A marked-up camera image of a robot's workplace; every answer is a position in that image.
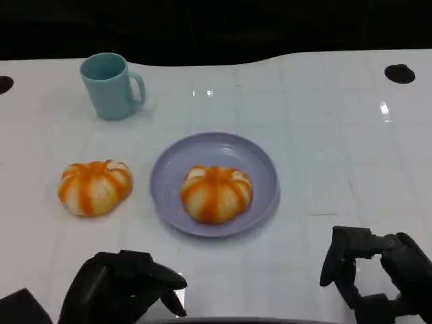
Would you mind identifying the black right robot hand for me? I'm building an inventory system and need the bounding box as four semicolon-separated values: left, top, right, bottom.
319;225;432;324

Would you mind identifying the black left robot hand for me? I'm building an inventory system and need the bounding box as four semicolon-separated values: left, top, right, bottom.
57;249;188;324

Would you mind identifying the orange and white bread roll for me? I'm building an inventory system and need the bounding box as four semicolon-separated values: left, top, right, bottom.
180;165;254;225
57;159;134;217

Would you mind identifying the lilac plate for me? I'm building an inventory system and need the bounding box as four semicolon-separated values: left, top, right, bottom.
150;132;280;238

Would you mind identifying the pale green mug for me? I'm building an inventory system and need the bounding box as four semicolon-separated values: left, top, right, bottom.
80;53;147;122

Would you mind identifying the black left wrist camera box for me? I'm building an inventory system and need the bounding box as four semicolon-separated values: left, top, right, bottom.
0;288;51;324

